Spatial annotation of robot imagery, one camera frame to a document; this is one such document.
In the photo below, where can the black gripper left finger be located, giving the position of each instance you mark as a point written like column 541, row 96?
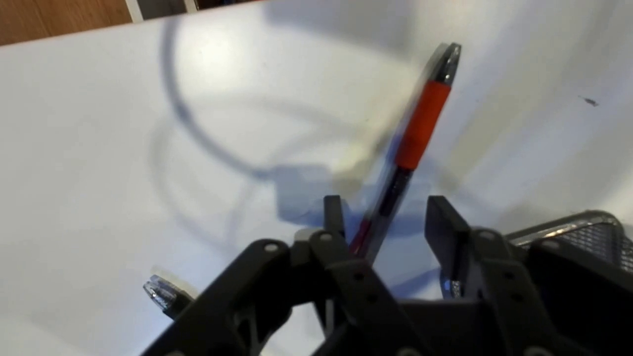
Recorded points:
column 278, row 310

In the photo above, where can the red pen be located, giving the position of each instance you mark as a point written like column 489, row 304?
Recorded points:
column 422, row 126

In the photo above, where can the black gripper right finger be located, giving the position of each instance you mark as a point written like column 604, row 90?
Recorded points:
column 541, row 304

